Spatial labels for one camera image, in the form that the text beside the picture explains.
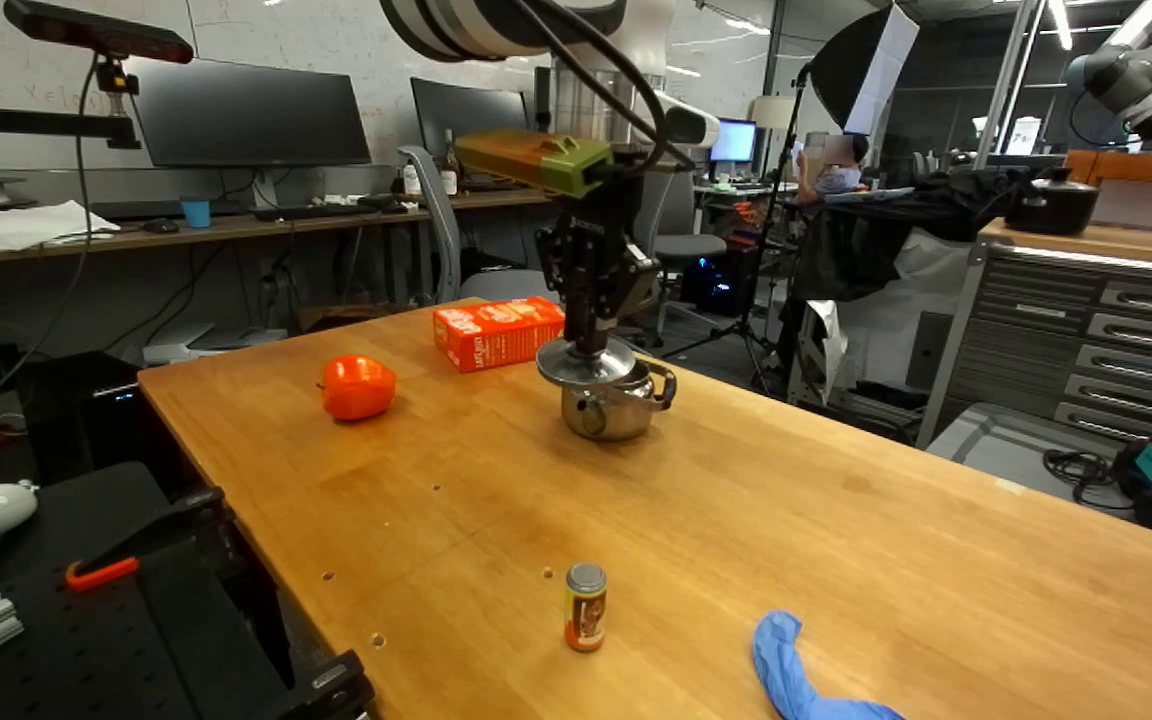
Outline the grey drawer cabinet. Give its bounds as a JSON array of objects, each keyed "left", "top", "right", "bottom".
[{"left": 916, "top": 215, "right": 1152, "bottom": 453}]

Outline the red orange tomato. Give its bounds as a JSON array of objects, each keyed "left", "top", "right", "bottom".
[{"left": 316, "top": 350, "right": 401, "bottom": 426}]

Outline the black cloth pile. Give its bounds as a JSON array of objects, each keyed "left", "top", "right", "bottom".
[{"left": 786, "top": 175, "right": 1018, "bottom": 305}]

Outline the person at far desk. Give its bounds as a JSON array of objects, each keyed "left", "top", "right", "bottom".
[{"left": 791, "top": 126, "right": 872, "bottom": 203}]

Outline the small black desk monitor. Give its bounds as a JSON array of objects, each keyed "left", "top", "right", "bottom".
[{"left": 408, "top": 76, "right": 535, "bottom": 170}]

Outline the black stereo camera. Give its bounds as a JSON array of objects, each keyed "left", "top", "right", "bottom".
[{"left": 0, "top": 0, "right": 197, "bottom": 66}]

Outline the yellow green wrist camera mount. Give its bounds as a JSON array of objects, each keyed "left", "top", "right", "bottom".
[{"left": 451, "top": 126, "right": 616, "bottom": 203}]

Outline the orange cracker box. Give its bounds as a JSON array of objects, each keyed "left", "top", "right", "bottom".
[{"left": 427, "top": 291, "right": 569, "bottom": 377}]

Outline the large black desk monitor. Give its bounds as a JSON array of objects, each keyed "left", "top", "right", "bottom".
[{"left": 127, "top": 56, "right": 374, "bottom": 170}]

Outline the blue cloth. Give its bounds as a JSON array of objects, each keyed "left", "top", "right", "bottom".
[{"left": 746, "top": 606, "right": 906, "bottom": 720}]

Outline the silver teapot lid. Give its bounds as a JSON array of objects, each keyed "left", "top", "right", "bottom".
[{"left": 531, "top": 336, "right": 645, "bottom": 390}]

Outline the silver metal teapot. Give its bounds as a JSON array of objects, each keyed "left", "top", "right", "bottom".
[{"left": 557, "top": 355, "right": 681, "bottom": 442}]

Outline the long wooden desk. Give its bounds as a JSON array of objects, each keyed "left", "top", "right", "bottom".
[{"left": 0, "top": 184, "right": 569, "bottom": 274}]

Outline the orange handled clamp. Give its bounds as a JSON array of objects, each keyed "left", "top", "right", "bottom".
[{"left": 58, "top": 485, "right": 226, "bottom": 595}]

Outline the grey round stool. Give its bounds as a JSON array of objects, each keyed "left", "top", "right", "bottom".
[{"left": 646, "top": 230, "right": 732, "bottom": 350}]

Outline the lit blue monitor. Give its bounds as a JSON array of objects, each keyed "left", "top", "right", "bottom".
[{"left": 706, "top": 115, "right": 764, "bottom": 168}]

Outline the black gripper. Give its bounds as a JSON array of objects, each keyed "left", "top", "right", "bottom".
[{"left": 531, "top": 197, "right": 659, "bottom": 361}]

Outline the grey plastic tote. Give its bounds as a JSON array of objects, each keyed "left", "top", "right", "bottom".
[{"left": 928, "top": 401, "right": 1152, "bottom": 528}]

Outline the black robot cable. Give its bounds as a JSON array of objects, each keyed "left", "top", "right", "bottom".
[{"left": 506, "top": 0, "right": 676, "bottom": 175}]

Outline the black camera support arm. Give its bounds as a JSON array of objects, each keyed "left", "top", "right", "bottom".
[{"left": 0, "top": 100, "right": 145, "bottom": 150}]

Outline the black computer tower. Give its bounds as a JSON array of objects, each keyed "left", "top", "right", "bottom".
[{"left": 10, "top": 350, "right": 147, "bottom": 486}]

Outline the small spice bottle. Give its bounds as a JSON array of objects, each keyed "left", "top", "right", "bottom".
[{"left": 558, "top": 559, "right": 612, "bottom": 655}]

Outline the black photo reflector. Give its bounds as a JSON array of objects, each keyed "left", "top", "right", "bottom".
[{"left": 806, "top": 0, "right": 928, "bottom": 136}]

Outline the black cooking pot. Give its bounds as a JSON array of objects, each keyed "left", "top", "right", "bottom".
[{"left": 1003, "top": 175, "right": 1102, "bottom": 238}]

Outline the white paper pile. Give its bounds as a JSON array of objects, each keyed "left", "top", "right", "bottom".
[{"left": 0, "top": 197, "right": 125, "bottom": 257}]

